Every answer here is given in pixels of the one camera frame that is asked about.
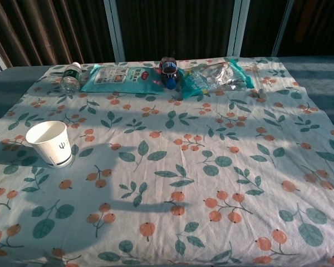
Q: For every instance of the white paper cup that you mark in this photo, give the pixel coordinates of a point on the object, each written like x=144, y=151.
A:
x=51, y=144

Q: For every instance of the clear plastic tube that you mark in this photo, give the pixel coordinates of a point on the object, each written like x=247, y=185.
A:
x=258, y=80

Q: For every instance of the dark brown pleated curtain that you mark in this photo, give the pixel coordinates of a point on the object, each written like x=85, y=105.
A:
x=175, y=27
x=311, y=27
x=50, y=30

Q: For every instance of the teal wet wipes pack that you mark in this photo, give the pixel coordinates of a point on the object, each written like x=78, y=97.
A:
x=119, y=79

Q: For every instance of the cola bottle blue cap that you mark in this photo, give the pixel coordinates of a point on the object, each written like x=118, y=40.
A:
x=169, y=72

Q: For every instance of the white double frame post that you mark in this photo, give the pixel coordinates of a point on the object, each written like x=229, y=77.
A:
x=238, y=27
x=115, y=30

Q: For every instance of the floral tablecloth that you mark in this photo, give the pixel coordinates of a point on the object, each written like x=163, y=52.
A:
x=167, y=167

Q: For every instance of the blue grey felt table cover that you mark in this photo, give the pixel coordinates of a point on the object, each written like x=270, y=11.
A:
x=317, y=80

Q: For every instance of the clear water bottle green label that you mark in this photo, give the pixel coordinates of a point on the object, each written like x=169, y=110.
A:
x=70, y=79

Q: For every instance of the thin white frame post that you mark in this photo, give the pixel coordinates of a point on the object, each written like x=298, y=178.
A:
x=281, y=30

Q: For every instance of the clear teal snack bag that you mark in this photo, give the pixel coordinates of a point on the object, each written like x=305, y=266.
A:
x=214, y=78

